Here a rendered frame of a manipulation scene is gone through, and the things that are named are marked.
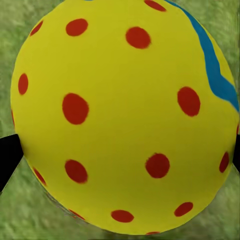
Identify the easter egg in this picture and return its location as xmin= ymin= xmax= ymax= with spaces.
xmin=10 ymin=0 xmax=240 ymax=235

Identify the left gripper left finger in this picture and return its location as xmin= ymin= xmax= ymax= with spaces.
xmin=0 ymin=134 xmax=24 ymax=193

